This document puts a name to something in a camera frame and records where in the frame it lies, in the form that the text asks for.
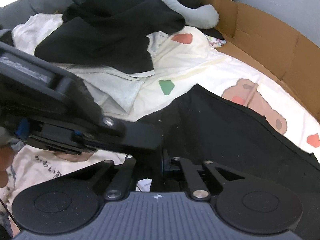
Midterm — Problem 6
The black hooded sweatshirt on pile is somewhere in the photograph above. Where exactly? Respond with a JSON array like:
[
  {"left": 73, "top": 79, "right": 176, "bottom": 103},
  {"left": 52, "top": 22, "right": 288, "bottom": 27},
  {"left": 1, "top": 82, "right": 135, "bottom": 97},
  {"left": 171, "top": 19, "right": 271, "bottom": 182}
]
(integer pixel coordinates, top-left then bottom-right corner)
[{"left": 35, "top": 0, "right": 185, "bottom": 74}]

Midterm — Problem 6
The cream cartoon print bedsheet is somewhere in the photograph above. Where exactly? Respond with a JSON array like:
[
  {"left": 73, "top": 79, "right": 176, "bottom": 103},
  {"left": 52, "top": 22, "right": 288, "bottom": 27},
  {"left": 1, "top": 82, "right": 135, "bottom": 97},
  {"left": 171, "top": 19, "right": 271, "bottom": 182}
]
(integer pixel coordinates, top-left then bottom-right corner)
[{"left": 0, "top": 13, "right": 320, "bottom": 205}]

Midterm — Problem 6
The black garment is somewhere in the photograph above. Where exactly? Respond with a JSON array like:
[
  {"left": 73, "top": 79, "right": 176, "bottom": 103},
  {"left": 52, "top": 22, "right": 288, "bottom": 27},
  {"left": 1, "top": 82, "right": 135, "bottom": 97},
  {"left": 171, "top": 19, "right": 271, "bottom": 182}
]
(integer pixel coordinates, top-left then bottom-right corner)
[{"left": 140, "top": 85, "right": 319, "bottom": 239}]

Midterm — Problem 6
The brown cardboard barrier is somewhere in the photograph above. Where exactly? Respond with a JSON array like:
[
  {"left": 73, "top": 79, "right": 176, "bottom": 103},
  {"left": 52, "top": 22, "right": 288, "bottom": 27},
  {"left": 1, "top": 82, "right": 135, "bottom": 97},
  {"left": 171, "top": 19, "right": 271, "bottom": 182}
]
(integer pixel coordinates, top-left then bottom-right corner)
[{"left": 201, "top": 0, "right": 319, "bottom": 120}]

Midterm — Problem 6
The light grey towel garment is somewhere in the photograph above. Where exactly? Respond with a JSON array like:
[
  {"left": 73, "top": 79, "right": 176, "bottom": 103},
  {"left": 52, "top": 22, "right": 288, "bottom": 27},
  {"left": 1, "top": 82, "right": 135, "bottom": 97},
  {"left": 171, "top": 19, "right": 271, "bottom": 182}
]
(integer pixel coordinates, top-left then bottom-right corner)
[{"left": 56, "top": 63, "right": 145, "bottom": 115}]

